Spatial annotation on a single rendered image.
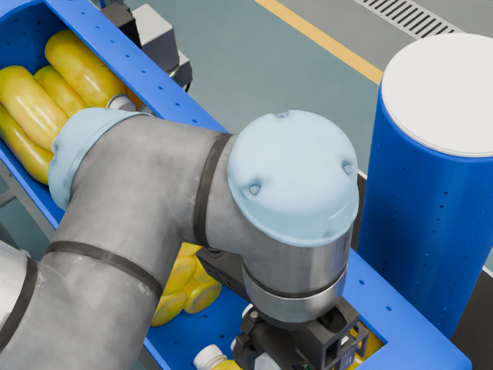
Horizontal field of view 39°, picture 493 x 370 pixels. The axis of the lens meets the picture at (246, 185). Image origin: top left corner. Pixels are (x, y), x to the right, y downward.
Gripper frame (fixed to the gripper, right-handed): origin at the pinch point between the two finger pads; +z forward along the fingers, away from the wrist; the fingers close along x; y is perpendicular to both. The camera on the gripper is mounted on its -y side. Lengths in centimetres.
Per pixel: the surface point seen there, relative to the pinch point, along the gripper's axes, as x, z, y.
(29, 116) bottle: -1, 14, -59
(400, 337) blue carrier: 12.2, 4.3, 5.2
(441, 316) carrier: 55, 84, -9
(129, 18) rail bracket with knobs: 29, 26, -81
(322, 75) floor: 114, 126, -112
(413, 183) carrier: 46, 34, -19
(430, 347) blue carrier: 14.3, 5.5, 7.8
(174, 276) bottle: 0.4, 16.1, -22.8
